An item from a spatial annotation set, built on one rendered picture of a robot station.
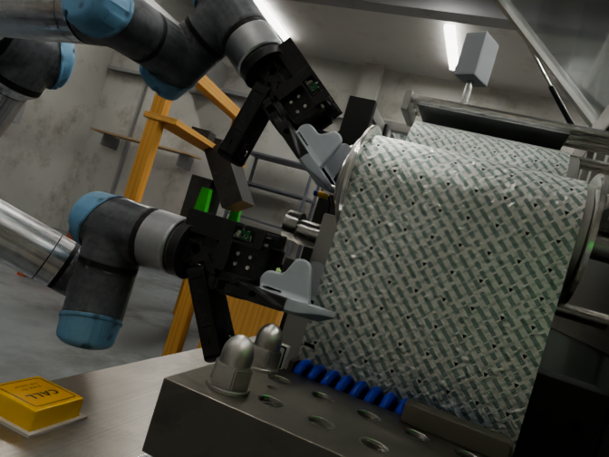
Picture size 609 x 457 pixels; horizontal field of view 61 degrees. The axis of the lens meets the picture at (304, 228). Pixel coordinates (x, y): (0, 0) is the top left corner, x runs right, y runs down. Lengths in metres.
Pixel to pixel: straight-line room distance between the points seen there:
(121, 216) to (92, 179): 9.90
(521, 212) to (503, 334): 0.12
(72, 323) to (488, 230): 0.49
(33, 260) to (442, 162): 0.56
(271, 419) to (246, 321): 3.37
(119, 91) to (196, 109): 1.75
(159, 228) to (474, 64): 0.82
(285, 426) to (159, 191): 9.25
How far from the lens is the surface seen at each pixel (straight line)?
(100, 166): 10.52
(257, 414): 0.41
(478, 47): 1.25
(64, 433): 0.63
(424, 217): 0.57
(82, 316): 0.70
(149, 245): 0.64
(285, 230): 0.69
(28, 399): 0.63
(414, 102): 0.93
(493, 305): 0.56
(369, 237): 0.57
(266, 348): 0.52
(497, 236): 0.56
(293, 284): 0.56
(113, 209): 0.68
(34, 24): 0.84
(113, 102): 10.70
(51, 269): 0.81
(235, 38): 0.75
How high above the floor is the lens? 1.16
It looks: 1 degrees up
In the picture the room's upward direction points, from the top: 17 degrees clockwise
